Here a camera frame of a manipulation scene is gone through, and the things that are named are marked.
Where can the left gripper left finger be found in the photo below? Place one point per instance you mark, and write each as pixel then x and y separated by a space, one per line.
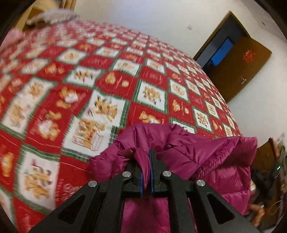
pixel 96 207

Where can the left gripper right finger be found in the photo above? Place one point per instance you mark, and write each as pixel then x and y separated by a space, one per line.
pixel 194 206

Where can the magenta down jacket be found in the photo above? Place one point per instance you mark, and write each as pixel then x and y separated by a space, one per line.
pixel 223 163

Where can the brown wooden dresser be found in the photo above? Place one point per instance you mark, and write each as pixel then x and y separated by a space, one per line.
pixel 268 172

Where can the red patterned bed sheet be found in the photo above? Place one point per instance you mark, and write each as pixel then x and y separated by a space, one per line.
pixel 68 90

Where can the brown wooden door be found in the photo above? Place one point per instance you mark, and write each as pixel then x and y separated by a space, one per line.
pixel 226 76

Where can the red door decoration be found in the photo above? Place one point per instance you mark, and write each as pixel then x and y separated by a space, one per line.
pixel 249 55

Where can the striped grey pillow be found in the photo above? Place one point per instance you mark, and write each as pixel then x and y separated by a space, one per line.
pixel 52 17

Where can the beige wooden headboard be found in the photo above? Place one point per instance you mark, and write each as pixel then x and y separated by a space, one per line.
pixel 39 7

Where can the silver door handle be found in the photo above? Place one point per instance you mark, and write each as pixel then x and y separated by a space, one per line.
pixel 243 80

